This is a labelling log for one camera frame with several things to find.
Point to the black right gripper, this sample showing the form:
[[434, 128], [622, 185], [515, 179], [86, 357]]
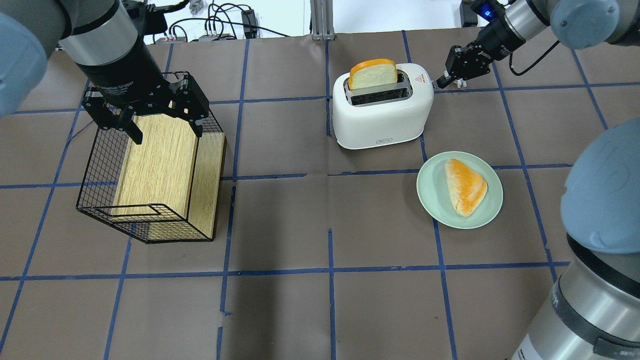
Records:
[[494, 39]]

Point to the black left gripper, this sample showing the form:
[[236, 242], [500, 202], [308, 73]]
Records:
[[125, 72]]

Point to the white two-slot toaster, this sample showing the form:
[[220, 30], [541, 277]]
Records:
[[382, 115]]

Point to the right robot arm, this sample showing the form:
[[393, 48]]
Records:
[[592, 312]]

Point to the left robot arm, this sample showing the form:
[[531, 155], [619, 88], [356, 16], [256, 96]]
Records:
[[105, 38]]

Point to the sliced toast bread in toaster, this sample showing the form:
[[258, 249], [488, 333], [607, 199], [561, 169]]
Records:
[[372, 73]]

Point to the wooden board in basket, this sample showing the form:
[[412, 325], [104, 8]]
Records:
[[168, 185]]

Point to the light green round plate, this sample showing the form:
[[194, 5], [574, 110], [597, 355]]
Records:
[[433, 194]]

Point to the triangular golden bread pastry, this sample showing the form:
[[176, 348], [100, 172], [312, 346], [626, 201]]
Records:
[[466, 187]]

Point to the aluminium frame post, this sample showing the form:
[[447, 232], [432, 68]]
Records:
[[321, 20]]

